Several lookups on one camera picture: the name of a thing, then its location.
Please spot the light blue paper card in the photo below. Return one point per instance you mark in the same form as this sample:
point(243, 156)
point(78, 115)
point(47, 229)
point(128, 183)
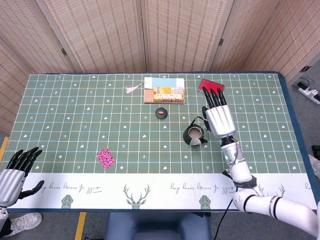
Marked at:
point(162, 81)

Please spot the bamboo folding screen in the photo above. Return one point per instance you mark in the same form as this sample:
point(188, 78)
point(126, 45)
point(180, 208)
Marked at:
point(112, 35)

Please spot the green grid tablecloth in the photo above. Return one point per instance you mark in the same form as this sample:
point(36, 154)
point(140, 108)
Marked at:
point(75, 125)

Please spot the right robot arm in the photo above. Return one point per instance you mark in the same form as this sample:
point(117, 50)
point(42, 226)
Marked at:
point(241, 170)

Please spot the white sneaker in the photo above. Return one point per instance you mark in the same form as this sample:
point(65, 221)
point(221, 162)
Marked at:
point(25, 222)

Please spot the yellow printed box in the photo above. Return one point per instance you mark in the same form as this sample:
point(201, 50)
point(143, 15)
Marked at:
point(168, 93)

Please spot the black teapot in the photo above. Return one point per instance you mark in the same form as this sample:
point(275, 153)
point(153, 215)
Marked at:
point(186, 136)

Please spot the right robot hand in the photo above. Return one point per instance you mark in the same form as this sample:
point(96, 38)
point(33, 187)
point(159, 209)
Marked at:
point(221, 121)

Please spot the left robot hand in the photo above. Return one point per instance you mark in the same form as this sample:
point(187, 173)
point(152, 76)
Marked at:
point(10, 185)

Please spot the white power strip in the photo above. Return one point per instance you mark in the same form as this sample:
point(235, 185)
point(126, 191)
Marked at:
point(310, 93)

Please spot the blue chair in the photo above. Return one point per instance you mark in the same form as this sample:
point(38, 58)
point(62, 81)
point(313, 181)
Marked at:
point(157, 226)

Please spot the pink white tassel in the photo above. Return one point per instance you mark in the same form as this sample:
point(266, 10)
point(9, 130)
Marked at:
point(131, 89)

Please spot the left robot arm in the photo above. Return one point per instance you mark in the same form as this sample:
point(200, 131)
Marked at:
point(3, 220)

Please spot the pink patterned pouch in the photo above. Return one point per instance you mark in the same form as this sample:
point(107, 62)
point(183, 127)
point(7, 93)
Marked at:
point(106, 158)

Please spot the black teapot lid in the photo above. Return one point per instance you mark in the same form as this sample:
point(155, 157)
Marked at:
point(161, 113)

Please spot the red flat case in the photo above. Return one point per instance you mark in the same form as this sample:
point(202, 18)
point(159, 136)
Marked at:
point(211, 84)

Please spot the metal screen hinge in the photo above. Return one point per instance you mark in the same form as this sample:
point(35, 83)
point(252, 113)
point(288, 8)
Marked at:
point(220, 42)
point(64, 52)

